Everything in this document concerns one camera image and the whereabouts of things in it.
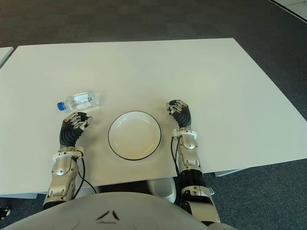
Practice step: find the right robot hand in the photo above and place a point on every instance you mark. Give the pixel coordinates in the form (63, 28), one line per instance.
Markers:
(184, 117)

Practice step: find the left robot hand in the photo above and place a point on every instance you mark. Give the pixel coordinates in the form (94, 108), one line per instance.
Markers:
(69, 136)

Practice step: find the clear water bottle blue cap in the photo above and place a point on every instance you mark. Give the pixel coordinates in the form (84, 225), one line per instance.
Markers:
(81, 100)

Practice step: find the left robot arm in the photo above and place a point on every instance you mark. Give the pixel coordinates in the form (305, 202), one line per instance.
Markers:
(61, 172)

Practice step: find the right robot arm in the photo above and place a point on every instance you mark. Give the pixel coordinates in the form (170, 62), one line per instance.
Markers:
(192, 177)

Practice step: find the white plate black rim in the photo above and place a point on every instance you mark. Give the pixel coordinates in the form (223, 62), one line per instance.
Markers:
(134, 135)

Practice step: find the low white table edge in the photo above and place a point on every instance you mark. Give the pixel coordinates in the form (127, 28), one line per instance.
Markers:
(227, 172)

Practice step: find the black caster wheel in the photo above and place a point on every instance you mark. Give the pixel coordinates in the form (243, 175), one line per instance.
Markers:
(4, 210)

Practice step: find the grey robot torso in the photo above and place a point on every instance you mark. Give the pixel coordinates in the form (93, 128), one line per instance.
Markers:
(134, 213)

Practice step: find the neighbouring white table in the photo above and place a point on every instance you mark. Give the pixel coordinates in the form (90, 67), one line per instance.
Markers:
(4, 55)

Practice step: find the white rounded pedestal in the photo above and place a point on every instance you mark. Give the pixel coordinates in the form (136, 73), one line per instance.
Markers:
(165, 189)

